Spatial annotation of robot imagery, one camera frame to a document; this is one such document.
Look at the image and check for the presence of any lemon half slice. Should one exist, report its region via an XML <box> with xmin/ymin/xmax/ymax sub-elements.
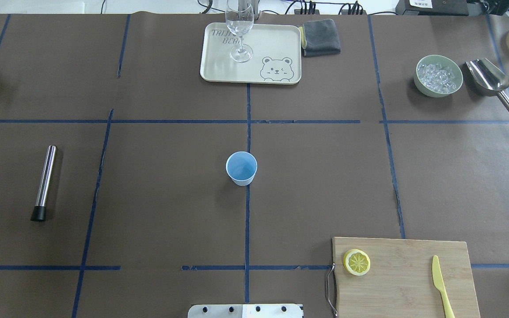
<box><xmin>343</xmin><ymin>248</ymin><xmax>371</xmax><ymax>276</ymax></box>

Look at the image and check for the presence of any steel muddler black tip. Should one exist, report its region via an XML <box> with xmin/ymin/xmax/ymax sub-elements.
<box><xmin>30</xmin><ymin>145</ymin><xmax>57</xmax><ymax>222</ymax></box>

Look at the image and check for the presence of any blue plastic cup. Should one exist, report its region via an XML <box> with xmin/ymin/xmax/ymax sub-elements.
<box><xmin>225</xmin><ymin>151</ymin><xmax>257</xmax><ymax>186</ymax></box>

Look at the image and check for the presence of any cream bear serving tray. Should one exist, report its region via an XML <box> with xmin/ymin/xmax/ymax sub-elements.
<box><xmin>200</xmin><ymin>23</ymin><xmax>302</xmax><ymax>85</ymax></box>

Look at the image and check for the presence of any grey folded cloth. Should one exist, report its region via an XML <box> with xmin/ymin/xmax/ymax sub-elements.
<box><xmin>299</xmin><ymin>19</ymin><xmax>342</xmax><ymax>57</ymax></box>

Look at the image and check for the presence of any clear wine glass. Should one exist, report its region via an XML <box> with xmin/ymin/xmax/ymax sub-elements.
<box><xmin>225</xmin><ymin>0</ymin><xmax>254</xmax><ymax>63</ymax></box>

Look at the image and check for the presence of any bamboo cutting board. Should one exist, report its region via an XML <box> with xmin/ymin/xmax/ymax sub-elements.
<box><xmin>332</xmin><ymin>237</ymin><xmax>480</xmax><ymax>318</ymax></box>

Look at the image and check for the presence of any green bowl of ice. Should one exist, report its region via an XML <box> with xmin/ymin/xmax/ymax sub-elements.
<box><xmin>414</xmin><ymin>55</ymin><xmax>464</xmax><ymax>98</ymax></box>

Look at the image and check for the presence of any yellow plastic knife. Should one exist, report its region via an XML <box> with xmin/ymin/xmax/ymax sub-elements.
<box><xmin>431</xmin><ymin>255</ymin><xmax>455</xmax><ymax>318</ymax></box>

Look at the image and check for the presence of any steel ice scoop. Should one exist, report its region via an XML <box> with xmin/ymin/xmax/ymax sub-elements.
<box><xmin>465</xmin><ymin>58</ymin><xmax>509</xmax><ymax>112</ymax></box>

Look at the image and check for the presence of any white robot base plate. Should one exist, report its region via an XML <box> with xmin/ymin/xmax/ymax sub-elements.
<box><xmin>187</xmin><ymin>303</ymin><xmax>304</xmax><ymax>318</ymax></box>

